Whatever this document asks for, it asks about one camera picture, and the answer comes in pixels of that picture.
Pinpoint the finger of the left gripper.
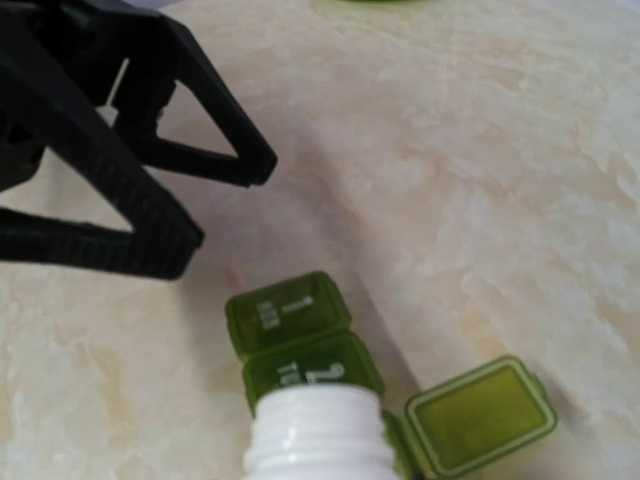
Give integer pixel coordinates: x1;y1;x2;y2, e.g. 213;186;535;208
112;15;277;187

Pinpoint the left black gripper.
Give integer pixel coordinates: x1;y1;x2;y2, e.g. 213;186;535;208
1;1;203;280

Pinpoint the lime green plate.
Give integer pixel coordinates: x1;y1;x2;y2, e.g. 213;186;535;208
345;0;415;5

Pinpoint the green weekly pill organizer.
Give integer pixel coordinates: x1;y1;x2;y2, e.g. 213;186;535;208
225;271;557;479

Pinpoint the small white pill bottle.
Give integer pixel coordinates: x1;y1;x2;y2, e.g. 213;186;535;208
243;384;399;480

